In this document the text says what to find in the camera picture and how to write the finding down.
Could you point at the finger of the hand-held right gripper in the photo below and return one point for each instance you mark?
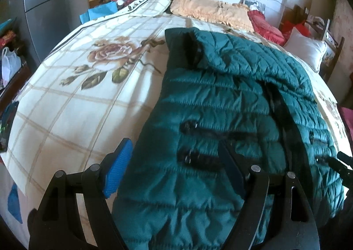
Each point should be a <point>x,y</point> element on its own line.
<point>346,158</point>
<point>338,168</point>

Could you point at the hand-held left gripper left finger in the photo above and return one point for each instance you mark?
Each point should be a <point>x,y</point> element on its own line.
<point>117,168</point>

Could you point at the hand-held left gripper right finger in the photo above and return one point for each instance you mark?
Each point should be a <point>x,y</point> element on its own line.
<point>233,172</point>

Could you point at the green quilted jacket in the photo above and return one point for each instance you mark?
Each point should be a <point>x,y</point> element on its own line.
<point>206,101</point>

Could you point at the pink cloth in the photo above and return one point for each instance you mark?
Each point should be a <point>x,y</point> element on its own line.
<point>348,123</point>

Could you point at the floral checked bed quilt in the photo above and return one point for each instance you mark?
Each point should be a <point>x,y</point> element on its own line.
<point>69,114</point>

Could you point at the wooden chair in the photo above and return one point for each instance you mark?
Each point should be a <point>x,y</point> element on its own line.
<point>335,54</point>

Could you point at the blue cloth piece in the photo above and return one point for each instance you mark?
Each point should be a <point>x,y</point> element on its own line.
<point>16,205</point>

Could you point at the dark blue bag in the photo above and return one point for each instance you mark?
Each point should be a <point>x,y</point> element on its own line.
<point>8,128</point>

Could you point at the white pillow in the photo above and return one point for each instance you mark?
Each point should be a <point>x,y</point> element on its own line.
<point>303,47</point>

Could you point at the dark wooden cabinet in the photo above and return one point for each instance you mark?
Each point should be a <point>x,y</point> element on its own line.
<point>16,90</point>

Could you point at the red cloth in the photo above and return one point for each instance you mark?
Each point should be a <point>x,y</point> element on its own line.
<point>289,26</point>

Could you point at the red quilted pillow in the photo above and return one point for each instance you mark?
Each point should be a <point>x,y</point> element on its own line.
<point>264,27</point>

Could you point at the white plastic bag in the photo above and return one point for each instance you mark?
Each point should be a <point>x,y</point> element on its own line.
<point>11,65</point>

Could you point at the blue paper bag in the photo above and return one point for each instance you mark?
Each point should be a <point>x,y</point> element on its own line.
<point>99,12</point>

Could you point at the yellow fringed pillow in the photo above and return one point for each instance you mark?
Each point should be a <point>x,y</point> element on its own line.
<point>209,7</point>

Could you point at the framed photo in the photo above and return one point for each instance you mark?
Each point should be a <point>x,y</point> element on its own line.
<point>255,4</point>

